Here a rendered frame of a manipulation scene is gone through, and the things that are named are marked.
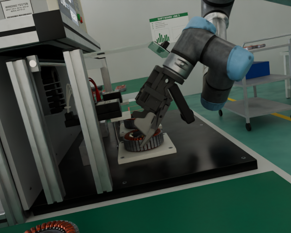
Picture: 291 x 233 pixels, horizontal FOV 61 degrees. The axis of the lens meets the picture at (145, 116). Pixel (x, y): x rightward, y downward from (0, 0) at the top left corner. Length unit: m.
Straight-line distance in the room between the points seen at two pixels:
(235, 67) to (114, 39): 5.47
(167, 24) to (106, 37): 1.44
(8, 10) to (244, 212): 0.60
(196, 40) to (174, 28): 5.51
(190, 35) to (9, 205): 0.54
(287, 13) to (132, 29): 3.71
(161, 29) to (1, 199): 5.74
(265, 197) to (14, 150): 0.46
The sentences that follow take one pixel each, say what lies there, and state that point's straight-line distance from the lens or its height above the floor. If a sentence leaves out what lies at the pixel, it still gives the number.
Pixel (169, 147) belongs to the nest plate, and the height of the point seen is 0.78.
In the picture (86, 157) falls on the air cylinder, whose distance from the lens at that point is 0.68.
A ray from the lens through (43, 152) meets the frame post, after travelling 0.51.
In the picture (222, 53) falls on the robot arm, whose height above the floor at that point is 0.99.
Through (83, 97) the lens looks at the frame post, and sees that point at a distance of 0.48.
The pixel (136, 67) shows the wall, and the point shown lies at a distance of 5.99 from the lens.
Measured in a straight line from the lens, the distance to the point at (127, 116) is 0.65.
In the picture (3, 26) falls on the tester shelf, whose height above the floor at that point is 1.10.
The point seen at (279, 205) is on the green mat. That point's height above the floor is 0.75.
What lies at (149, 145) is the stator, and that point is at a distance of 0.65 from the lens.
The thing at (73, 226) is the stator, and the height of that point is 0.79.
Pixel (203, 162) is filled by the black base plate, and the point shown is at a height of 0.77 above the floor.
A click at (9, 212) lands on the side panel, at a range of 0.57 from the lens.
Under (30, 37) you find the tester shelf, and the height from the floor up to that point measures 1.08.
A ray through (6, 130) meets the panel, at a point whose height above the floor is 0.93.
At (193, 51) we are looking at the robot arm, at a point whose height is 1.01.
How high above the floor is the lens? 1.01
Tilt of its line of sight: 12 degrees down
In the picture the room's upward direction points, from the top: 11 degrees counter-clockwise
